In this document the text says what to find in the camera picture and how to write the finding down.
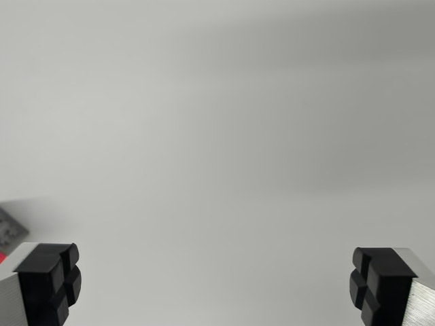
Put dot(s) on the red plastic cube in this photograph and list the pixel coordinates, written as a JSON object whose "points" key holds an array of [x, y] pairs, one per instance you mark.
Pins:
{"points": [[2, 257]]}

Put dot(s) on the gray embossed plastic cube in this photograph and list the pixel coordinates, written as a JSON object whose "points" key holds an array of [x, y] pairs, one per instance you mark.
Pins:
{"points": [[8, 231]]}

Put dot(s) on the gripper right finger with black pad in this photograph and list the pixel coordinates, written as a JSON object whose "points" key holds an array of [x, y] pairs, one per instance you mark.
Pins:
{"points": [[384, 285]]}

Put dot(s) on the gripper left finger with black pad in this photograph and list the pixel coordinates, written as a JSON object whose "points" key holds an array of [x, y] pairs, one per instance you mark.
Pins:
{"points": [[40, 282]]}

